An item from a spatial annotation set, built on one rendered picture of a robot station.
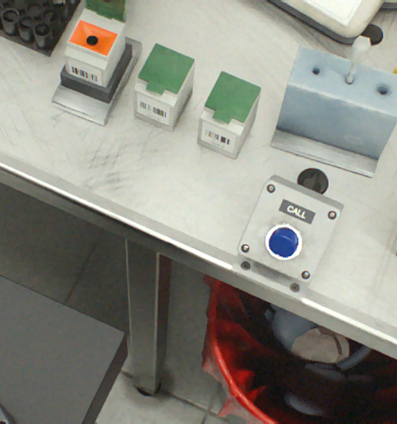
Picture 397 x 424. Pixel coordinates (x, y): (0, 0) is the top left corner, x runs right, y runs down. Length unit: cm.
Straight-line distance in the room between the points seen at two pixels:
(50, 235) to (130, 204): 93
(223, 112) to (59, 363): 26
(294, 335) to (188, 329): 27
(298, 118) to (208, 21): 15
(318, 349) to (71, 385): 81
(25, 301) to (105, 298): 99
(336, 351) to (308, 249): 73
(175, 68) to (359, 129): 17
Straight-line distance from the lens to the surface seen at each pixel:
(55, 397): 87
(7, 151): 102
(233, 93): 96
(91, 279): 188
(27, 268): 190
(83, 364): 87
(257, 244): 92
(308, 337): 165
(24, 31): 105
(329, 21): 106
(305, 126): 100
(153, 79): 97
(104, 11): 99
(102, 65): 97
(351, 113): 95
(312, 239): 92
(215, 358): 140
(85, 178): 100
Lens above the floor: 180
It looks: 69 degrees down
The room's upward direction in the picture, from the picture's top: 7 degrees clockwise
